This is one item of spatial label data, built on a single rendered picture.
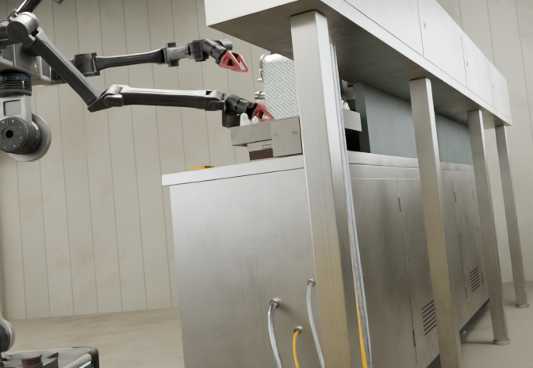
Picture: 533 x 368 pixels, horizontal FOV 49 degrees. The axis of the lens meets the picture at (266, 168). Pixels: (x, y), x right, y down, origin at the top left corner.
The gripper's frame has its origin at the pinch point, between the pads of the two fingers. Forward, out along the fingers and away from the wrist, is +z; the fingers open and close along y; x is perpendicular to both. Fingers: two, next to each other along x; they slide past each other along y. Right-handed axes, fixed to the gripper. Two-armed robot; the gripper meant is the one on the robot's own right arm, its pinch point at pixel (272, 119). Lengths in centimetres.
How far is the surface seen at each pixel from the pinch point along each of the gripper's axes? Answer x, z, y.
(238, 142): -9.2, 2.0, 20.0
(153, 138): -81, -220, -216
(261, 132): -2.9, 8.7, 20.0
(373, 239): -21, 53, 6
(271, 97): 7.3, -3.3, 0.2
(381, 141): 6.8, 36.1, -13.8
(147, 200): -132, -202, -212
